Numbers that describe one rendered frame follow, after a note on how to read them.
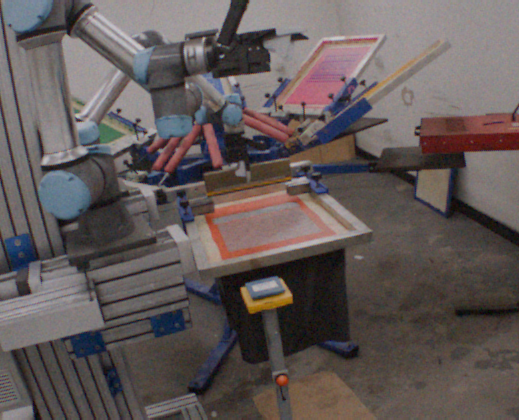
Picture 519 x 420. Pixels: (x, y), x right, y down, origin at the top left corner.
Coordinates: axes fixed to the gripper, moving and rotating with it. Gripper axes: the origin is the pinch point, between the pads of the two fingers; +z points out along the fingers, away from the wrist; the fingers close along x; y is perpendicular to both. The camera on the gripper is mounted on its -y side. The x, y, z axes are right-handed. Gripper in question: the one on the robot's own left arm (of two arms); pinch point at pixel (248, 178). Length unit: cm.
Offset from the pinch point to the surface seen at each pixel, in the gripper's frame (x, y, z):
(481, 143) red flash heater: 4, -112, 3
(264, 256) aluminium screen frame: 58, 8, 10
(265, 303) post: 82, 13, 15
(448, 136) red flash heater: -4, -98, -1
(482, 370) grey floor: 33, -96, 109
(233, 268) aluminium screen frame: 58, 18, 12
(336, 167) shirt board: -53, -55, 17
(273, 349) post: 77, 12, 33
